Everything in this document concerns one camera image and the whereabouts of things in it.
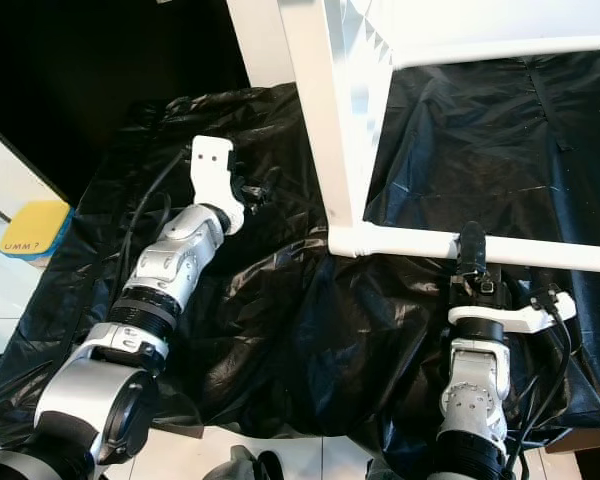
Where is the grey robot leg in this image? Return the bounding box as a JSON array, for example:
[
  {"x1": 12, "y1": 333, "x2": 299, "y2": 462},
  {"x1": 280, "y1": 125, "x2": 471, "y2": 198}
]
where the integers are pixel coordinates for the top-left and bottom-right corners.
[
  {"x1": 200, "y1": 445, "x2": 281, "y2": 480},
  {"x1": 365, "y1": 455, "x2": 401, "y2": 480}
]

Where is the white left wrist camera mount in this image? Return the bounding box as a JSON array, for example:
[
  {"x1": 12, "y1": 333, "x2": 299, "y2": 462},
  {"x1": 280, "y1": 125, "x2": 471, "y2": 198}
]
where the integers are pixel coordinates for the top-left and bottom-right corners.
[{"x1": 190, "y1": 135, "x2": 246, "y2": 236}]

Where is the black plastic table cover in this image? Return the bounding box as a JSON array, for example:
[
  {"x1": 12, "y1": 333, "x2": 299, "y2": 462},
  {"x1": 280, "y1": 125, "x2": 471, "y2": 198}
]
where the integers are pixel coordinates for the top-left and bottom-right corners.
[{"x1": 0, "y1": 45, "x2": 600, "y2": 480}]

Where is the brown wooden table rail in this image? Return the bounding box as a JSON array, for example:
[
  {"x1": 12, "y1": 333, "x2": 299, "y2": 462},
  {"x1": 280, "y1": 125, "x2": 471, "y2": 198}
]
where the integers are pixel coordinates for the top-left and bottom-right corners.
[{"x1": 545, "y1": 430, "x2": 600, "y2": 456}]

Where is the grey robot left leg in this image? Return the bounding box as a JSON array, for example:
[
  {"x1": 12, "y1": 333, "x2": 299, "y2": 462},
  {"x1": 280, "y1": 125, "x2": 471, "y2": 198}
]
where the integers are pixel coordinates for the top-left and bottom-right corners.
[{"x1": 200, "y1": 445, "x2": 281, "y2": 480}]

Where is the white plastic table top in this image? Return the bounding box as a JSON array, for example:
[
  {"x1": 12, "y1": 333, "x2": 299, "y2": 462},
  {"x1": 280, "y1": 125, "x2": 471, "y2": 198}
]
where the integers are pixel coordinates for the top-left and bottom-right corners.
[{"x1": 278, "y1": 0, "x2": 396, "y2": 259}]

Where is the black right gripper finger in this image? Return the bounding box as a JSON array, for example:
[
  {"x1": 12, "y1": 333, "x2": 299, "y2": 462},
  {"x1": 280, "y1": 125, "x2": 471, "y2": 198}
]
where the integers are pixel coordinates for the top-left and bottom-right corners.
[{"x1": 458, "y1": 220, "x2": 490, "y2": 282}]

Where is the grey robot right leg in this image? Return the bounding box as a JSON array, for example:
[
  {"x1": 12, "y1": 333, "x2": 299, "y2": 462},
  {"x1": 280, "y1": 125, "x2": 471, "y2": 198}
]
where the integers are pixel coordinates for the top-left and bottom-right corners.
[{"x1": 365, "y1": 455, "x2": 401, "y2": 480}]

